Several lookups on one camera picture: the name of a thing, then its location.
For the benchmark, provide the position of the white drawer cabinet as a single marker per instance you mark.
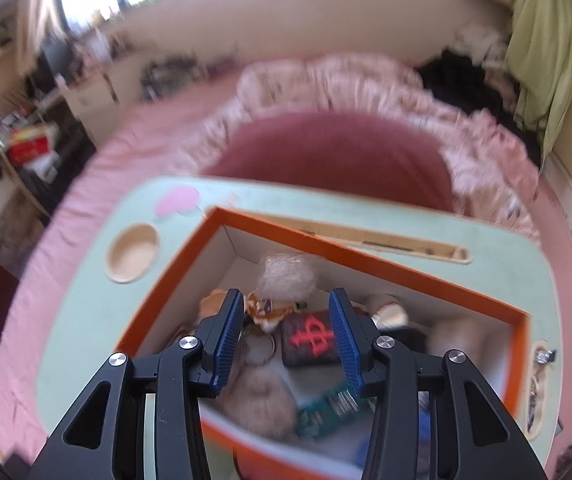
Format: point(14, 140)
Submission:
point(88, 97)

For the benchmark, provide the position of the red cardboard box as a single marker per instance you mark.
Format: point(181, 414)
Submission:
point(28, 145)

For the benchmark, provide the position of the small metal clip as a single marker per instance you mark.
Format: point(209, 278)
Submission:
point(546, 355)

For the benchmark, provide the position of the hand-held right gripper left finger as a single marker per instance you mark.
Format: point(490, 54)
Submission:
point(228, 340)

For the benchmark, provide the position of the small toy figure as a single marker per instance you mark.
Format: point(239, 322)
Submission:
point(266, 310)

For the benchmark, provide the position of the teal packet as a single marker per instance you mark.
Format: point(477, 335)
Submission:
point(321, 410)

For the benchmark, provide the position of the white clothes pile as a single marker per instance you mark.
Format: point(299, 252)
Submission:
point(481, 42)

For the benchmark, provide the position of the black clothes pile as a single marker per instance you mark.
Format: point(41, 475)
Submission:
point(456, 80)

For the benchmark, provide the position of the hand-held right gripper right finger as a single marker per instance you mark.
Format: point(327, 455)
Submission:
point(343, 340)

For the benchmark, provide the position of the large beige fur ball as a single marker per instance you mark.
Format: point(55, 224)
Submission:
point(261, 395)

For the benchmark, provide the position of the orange cardboard box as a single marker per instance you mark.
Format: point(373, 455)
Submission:
point(176, 275)

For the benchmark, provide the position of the light green hanging cloth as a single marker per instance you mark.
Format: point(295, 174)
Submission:
point(541, 50)

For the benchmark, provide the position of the dark block with red symbol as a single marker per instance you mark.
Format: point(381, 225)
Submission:
point(311, 340)

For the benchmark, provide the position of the striped clothes pile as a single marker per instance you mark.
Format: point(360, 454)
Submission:
point(171, 77)

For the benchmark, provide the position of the light green desktop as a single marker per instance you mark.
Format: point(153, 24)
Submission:
point(91, 320)

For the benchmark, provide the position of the floral pink quilt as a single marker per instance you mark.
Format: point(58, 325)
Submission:
point(366, 85)

